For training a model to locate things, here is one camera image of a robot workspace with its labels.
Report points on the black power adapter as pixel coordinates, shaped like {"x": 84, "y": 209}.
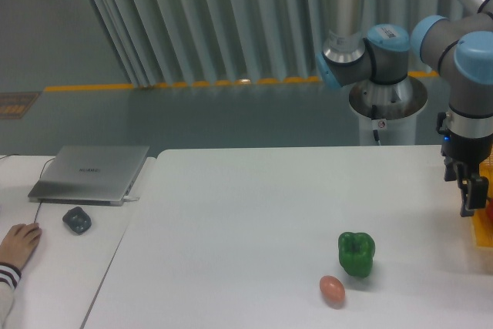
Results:
{"x": 77, "y": 220}

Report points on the red bell pepper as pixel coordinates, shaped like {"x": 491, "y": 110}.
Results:
{"x": 489, "y": 211}

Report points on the person's bare hand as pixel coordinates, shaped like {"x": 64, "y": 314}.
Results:
{"x": 19, "y": 244}

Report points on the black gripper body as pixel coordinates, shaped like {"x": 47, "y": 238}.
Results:
{"x": 466, "y": 140}

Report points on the brown egg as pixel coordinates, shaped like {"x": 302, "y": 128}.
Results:
{"x": 332, "y": 289}

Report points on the striped sleeve forearm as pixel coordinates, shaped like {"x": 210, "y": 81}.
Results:
{"x": 10, "y": 277}

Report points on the green bell pepper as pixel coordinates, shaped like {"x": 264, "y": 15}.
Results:
{"x": 356, "y": 253}

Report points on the yellow plastic basket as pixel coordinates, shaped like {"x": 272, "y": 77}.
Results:
{"x": 481, "y": 229}

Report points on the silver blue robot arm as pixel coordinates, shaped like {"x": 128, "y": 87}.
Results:
{"x": 375, "y": 64}

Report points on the silver laptop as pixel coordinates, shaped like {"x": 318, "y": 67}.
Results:
{"x": 90, "y": 175}

